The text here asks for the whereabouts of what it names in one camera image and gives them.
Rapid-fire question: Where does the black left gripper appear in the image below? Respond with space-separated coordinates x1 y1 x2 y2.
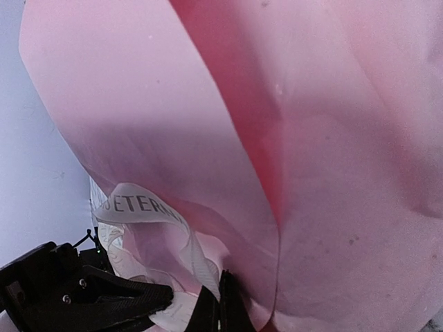
1 241 174 331

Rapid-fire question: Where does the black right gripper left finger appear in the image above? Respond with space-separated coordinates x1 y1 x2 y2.
185 286 219 332

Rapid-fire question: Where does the pink wrapping paper sheet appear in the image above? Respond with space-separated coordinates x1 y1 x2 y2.
19 1 442 331

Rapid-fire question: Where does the cream ribbon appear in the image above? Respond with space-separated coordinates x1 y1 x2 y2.
90 181 220 331

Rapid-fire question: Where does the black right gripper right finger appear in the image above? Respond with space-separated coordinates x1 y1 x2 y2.
219 270 256 332

